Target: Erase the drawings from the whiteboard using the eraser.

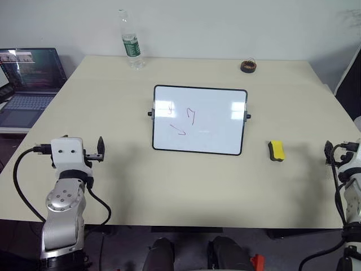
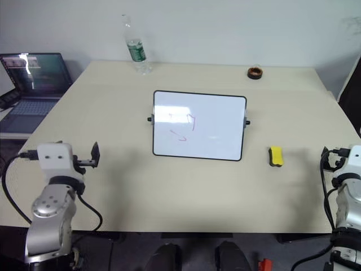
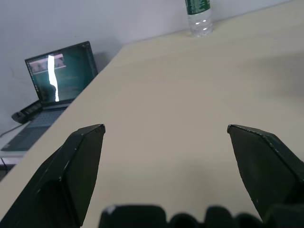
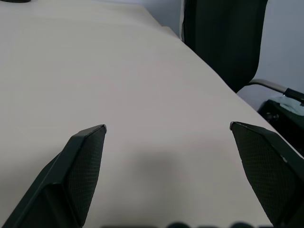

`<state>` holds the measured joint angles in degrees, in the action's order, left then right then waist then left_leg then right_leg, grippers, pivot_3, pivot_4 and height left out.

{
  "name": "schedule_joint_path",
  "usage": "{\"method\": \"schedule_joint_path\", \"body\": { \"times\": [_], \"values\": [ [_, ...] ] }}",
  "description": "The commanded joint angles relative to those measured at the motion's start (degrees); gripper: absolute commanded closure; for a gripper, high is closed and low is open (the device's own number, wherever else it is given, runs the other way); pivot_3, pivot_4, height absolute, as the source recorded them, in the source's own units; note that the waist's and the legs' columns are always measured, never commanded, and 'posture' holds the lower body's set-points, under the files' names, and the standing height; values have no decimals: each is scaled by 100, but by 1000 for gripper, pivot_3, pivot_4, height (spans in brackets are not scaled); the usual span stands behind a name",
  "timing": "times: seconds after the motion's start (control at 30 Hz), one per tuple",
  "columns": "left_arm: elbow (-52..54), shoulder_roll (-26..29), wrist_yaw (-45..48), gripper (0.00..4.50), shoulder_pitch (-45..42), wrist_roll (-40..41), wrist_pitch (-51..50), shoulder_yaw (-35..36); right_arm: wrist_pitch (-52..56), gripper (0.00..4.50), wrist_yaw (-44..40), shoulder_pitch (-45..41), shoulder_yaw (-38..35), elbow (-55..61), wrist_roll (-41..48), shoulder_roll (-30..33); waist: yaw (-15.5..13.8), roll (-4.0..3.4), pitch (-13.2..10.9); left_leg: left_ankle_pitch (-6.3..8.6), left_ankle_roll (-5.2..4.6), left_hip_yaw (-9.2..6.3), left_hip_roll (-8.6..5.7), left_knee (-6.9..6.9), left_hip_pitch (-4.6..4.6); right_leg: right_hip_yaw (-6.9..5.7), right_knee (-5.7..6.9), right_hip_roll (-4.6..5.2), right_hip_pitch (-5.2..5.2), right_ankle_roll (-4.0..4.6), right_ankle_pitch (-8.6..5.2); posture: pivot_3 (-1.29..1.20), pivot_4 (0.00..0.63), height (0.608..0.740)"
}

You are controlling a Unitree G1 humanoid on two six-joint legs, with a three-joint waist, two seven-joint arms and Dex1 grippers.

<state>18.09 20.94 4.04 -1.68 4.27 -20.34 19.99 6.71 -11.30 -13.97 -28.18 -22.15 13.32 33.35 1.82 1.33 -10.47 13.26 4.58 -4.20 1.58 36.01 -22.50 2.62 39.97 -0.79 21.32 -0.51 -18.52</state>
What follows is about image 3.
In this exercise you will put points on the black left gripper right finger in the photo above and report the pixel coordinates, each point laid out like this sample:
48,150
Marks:
261,171

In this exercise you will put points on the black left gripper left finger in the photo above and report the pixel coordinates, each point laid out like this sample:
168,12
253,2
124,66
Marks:
71,171

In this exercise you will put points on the black handheld controller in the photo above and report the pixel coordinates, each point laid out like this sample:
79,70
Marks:
27,112

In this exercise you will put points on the open dark laptop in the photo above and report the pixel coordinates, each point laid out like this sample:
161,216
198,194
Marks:
59,78

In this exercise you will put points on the clear plastic water bottle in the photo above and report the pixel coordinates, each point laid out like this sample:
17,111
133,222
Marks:
199,19

